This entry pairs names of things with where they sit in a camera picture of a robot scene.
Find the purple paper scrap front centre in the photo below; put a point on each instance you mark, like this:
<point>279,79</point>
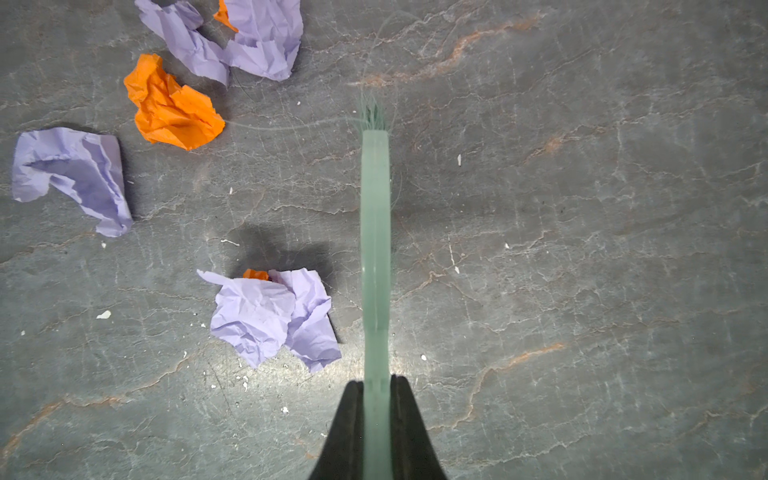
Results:
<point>259,317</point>

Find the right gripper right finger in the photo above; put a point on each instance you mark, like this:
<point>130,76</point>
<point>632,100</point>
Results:
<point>413,456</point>

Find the orange paper scrap under right arm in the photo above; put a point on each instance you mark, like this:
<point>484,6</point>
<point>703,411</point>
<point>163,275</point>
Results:
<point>256,274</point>

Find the green hand brush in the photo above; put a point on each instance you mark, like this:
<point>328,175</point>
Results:
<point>375,247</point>

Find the orange paper scrap cluster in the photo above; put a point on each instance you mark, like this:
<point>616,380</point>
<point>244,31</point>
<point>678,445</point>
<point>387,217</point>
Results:
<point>222,16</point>

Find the orange paper scrap front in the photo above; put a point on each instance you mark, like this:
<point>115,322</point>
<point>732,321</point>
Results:
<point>168,112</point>

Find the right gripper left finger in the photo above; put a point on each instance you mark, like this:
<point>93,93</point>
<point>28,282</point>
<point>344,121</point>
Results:
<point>342,455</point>

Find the purple paper scrap right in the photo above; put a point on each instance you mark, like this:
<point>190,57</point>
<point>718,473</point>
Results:
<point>266,41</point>

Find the purple paper scrap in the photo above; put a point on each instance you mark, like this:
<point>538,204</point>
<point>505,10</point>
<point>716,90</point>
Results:
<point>259,317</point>
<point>86,167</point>
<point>266,41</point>

